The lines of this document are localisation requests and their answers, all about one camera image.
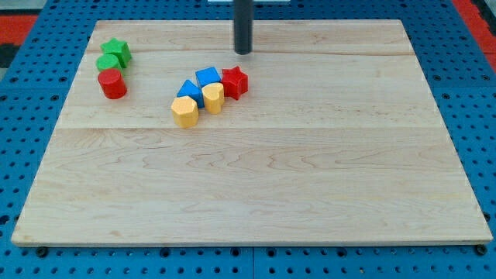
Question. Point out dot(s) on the yellow heart block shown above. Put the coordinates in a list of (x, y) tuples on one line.
[(213, 96)]

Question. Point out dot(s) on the red star block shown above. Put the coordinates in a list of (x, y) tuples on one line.
[(235, 82)]

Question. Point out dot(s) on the yellow hexagon block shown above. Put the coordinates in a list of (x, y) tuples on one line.
[(185, 111)]

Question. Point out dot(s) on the blue cube block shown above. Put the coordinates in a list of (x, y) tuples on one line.
[(207, 76)]

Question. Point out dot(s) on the blue triangle block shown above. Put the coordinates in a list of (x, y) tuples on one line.
[(188, 88)]

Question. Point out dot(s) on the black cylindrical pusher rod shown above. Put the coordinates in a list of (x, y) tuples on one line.
[(243, 26)]

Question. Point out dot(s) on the red cylinder block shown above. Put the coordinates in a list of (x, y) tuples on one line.
[(112, 83)]

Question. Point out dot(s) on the green star block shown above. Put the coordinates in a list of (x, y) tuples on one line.
[(119, 48)]

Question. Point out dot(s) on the green cylinder block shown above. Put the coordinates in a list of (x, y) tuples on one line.
[(108, 61)]

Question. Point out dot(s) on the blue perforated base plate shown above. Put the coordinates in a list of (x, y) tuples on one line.
[(38, 79)]

